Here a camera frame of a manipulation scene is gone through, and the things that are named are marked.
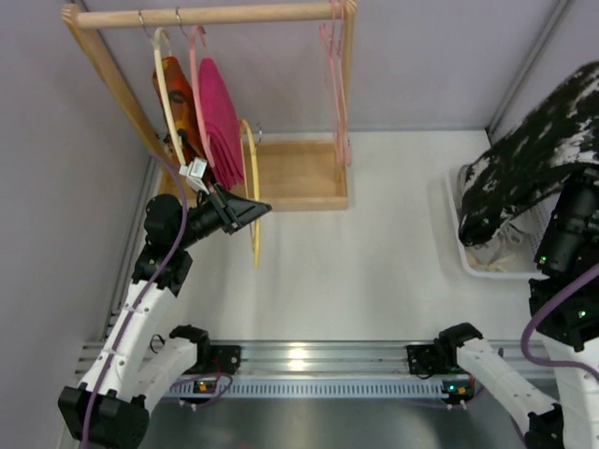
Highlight yellow hanger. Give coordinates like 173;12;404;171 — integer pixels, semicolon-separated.
240;119;261;268

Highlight black white patterned trousers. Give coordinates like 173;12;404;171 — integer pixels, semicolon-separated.
458;61;598;247

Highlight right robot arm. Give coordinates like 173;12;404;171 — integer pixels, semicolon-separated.
406;168;598;448

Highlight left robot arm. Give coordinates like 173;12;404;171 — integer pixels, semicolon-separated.
58;185;272;448

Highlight magenta trousers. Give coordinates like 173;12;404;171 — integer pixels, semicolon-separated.
198;58;244;190

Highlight orange patterned trousers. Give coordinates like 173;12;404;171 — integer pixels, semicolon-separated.
162;56;205;164

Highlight pink hanger with trousers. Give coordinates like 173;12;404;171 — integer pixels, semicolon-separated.
175;7;215;168

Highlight cream hanger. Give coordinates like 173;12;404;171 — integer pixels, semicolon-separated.
138;10;186;166

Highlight empty pink hanger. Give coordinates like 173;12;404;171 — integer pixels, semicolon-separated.
319;1;352;167

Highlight wooden clothes rack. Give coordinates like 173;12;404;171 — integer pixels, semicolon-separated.
61;1;357;211

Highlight white plastic basket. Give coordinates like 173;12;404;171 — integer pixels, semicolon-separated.
445;167;559;281

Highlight grey cloth in basket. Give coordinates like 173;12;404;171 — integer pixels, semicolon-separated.
456;165;533;270

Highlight aluminium mounting rail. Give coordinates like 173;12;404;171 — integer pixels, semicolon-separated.
74;340;562;378

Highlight grey slotted cable duct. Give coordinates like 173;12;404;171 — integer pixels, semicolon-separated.
168;377;474;401

